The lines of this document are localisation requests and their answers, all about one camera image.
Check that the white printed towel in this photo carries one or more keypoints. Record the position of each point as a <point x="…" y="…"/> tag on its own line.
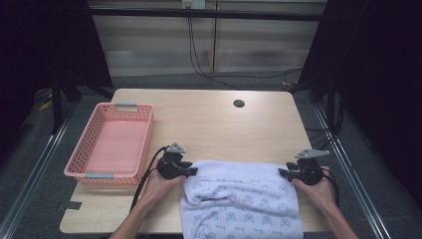
<point x="242" y="202"/>

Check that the small yellow floor object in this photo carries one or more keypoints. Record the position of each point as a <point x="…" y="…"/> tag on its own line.
<point x="45" y="105"/>

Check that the black horizontal bar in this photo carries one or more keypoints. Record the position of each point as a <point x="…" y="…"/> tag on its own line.
<point x="205" y="14"/>

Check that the dark curtain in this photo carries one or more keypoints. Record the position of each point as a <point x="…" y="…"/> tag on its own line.
<point x="40" y="43"/>
<point x="381" y="83"/>

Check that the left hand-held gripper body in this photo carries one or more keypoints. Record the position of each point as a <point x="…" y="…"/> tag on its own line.
<point x="170" y="167"/>

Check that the black tape piece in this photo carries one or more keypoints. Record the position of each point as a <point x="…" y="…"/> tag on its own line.
<point x="73" y="205"/>

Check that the white wall socket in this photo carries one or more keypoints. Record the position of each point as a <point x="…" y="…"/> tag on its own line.
<point x="194" y="3"/>

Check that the metal floor rail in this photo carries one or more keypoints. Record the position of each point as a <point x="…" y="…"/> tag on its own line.
<point x="351" y="182"/>
<point x="36" y="169"/>

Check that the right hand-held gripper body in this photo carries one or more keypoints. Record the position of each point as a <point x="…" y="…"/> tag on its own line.
<point x="308" y="171"/>

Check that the pink perforated plastic basket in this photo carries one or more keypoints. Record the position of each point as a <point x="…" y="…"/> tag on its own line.
<point x="112" y="146"/>

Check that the black metal stand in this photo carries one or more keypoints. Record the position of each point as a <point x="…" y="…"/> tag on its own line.
<point x="57" y="106"/>

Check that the person's left hand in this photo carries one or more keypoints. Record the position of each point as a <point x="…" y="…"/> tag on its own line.
<point x="161" y="187"/>

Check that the person's right hand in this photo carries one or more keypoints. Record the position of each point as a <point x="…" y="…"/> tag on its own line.
<point x="318" y="192"/>

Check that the dark round table grommet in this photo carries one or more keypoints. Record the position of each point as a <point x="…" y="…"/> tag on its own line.
<point x="239" y="103"/>

